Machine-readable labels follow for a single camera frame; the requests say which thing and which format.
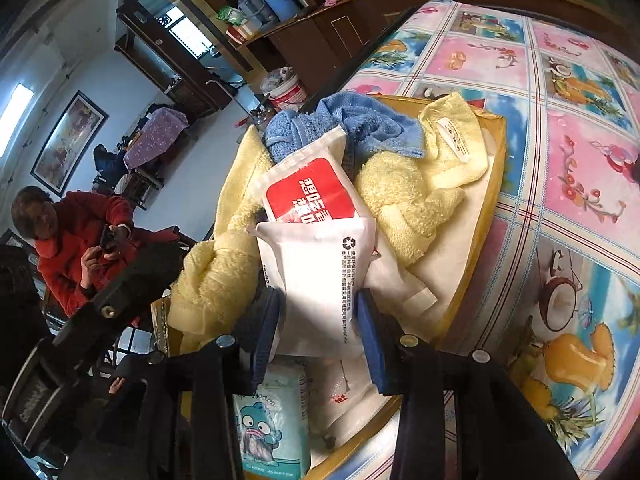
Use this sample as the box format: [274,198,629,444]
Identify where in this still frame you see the white bucket red label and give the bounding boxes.
[264,72,308,113]

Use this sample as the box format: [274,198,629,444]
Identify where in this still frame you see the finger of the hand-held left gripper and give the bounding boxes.
[54,226,194,357]

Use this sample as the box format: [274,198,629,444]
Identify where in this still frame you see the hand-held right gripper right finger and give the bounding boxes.
[356,290,578,480]

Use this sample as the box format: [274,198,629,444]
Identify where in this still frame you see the plain white wipes pack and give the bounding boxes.
[248,216,437,360]

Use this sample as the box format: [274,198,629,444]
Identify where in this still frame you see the fluorescent ceiling light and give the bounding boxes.
[0,82,34,157]

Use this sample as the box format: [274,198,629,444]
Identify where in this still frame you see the white pack red characters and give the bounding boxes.
[307,355,396,448]

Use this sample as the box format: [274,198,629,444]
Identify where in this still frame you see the cardboard box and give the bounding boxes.
[150,94,507,480]

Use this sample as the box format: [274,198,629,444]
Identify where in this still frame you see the light blue towel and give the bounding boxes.
[263,91,427,166]

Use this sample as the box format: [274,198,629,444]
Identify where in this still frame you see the framed wall picture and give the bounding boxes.
[30,91,109,197]

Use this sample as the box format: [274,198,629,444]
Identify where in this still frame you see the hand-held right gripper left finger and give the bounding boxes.
[132,287,282,480]

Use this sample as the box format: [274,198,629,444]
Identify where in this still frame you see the long pale yellow towel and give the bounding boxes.
[166,125,281,356]

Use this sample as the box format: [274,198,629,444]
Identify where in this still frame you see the purple patterned cloth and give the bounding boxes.
[122,105,190,172]

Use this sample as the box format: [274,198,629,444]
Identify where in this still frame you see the teal cartoon tissue pack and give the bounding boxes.
[231,362,312,480]

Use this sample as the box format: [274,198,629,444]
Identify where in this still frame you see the pale yellow towel white tag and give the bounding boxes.
[354,91,489,267]

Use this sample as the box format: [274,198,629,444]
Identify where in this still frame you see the bright window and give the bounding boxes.
[167,7,211,59]

